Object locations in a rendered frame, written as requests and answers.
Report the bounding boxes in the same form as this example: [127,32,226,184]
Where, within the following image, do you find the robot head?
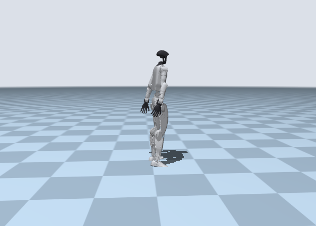
[157,50,169,66]

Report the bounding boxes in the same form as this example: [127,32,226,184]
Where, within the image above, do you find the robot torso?
[152,64,166,107]

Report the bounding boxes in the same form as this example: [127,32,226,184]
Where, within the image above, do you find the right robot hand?
[151,99,162,117]

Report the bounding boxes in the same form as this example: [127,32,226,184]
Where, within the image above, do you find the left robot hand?
[141,99,149,113]

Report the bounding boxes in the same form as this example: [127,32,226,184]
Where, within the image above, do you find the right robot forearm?
[158,83,168,104]

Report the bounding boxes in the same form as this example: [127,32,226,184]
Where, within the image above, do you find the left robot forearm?
[145,86,152,102]

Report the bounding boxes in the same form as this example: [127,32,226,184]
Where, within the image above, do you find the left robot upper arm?
[148,75,153,89]

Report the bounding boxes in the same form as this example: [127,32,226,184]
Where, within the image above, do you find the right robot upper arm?
[160,67,168,87]

